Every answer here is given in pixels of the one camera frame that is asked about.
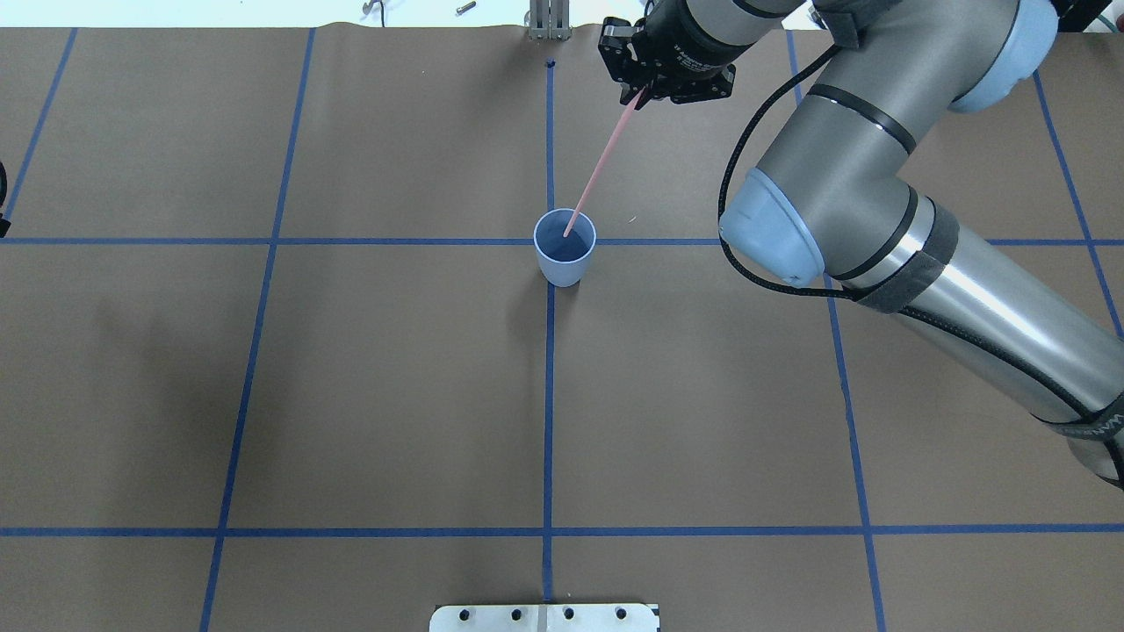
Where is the black object at left edge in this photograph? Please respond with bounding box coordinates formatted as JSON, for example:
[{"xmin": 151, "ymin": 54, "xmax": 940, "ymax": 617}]
[{"xmin": 0, "ymin": 162, "xmax": 11, "ymax": 240}]

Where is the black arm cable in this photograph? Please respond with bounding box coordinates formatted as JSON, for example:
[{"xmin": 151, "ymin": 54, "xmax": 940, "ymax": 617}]
[{"xmin": 717, "ymin": 44, "xmax": 1124, "ymax": 479}]

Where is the pink wooden chopstick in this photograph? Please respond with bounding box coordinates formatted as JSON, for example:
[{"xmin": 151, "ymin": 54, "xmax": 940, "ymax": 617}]
[{"xmin": 562, "ymin": 88, "xmax": 647, "ymax": 240}]

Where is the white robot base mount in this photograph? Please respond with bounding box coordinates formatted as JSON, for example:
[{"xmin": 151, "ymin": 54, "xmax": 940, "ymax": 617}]
[{"xmin": 429, "ymin": 603, "xmax": 662, "ymax": 631}]

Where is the metal camera stand post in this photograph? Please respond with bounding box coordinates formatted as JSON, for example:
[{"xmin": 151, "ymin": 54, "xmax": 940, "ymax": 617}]
[{"xmin": 523, "ymin": 0, "xmax": 573, "ymax": 40}]

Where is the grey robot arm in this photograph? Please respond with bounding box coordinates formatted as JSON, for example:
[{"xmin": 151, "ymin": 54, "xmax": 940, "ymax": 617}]
[{"xmin": 716, "ymin": 1, "xmax": 1123, "ymax": 487}]

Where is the light blue plastic cup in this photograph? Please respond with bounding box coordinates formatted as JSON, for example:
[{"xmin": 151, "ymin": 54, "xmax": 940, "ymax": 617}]
[{"xmin": 531, "ymin": 208, "xmax": 597, "ymax": 288}]

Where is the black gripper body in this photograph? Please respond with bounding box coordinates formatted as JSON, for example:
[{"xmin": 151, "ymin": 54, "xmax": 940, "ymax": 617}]
[{"xmin": 598, "ymin": 18, "xmax": 736, "ymax": 103}]

